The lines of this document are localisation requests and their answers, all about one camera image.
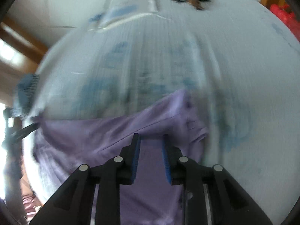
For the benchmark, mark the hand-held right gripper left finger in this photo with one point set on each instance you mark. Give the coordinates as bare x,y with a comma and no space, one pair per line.
136,159

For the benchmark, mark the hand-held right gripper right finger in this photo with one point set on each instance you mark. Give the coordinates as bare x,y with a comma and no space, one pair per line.
166,161

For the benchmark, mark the blue denim cloth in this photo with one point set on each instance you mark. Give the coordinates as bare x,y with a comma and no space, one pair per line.
25,89

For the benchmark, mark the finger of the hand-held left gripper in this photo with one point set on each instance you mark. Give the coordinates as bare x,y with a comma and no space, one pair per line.
25,130

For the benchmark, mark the purple shirt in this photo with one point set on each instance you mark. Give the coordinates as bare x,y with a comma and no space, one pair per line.
105,136

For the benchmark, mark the red plastic bag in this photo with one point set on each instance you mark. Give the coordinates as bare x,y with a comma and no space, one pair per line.
287,16

